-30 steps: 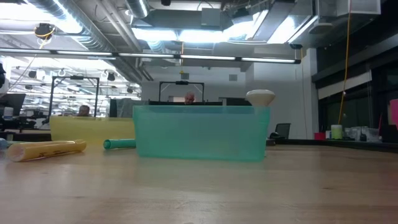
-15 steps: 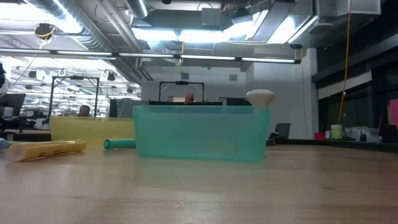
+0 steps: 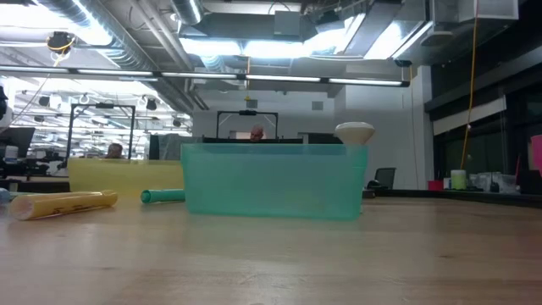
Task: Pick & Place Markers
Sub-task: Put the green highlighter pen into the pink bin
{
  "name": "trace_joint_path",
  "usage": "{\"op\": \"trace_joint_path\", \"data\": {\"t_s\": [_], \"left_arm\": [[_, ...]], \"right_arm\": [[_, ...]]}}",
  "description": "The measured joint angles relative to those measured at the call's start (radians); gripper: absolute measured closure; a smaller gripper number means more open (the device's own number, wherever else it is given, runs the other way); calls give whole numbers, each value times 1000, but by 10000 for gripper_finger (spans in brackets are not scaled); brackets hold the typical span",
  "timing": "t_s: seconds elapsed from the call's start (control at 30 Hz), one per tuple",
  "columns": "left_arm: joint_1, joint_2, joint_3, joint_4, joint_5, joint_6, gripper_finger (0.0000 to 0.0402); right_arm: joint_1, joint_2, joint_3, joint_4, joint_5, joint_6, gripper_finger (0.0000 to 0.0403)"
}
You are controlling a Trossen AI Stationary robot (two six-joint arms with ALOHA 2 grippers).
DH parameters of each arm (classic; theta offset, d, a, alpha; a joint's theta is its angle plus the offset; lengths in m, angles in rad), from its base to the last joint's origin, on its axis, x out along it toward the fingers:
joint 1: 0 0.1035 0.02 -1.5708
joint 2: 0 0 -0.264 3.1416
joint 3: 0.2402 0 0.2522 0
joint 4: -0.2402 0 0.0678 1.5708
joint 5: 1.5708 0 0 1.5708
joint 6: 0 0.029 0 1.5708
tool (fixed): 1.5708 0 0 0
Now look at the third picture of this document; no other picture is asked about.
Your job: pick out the green translucent plastic bin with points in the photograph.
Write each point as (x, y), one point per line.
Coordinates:
(275, 182)

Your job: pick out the blue thick marker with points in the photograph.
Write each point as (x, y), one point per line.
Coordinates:
(4, 195)

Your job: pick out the person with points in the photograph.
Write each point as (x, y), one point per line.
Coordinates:
(256, 133)
(114, 150)

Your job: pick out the black overhead light bar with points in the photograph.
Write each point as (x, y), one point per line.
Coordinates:
(279, 79)

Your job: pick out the teal thick marker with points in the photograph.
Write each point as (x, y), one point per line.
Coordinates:
(163, 195)

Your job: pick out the black office chair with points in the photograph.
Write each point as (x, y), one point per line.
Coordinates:
(385, 177)

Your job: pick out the grey ceiling box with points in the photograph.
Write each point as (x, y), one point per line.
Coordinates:
(288, 23)

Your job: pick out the yellow translucent plastic bin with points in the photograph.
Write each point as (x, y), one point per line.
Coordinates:
(123, 175)

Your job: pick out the green white container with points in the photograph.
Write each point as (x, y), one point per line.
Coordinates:
(458, 180)

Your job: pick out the yellow-orange thick marker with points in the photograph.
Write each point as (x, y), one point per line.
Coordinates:
(63, 204)

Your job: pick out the computer monitor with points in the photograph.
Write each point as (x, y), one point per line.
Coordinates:
(19, 140)

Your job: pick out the green white thin marker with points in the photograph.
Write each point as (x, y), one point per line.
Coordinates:
(17, 194)

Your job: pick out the red translucent plastic bin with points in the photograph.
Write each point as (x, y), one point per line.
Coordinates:
(538, 154)

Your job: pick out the distant black rig frame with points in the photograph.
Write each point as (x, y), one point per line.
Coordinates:
(132, 135)
(247, 112)

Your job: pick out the silver long air duct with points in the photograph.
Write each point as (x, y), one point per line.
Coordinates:
(114, 34)

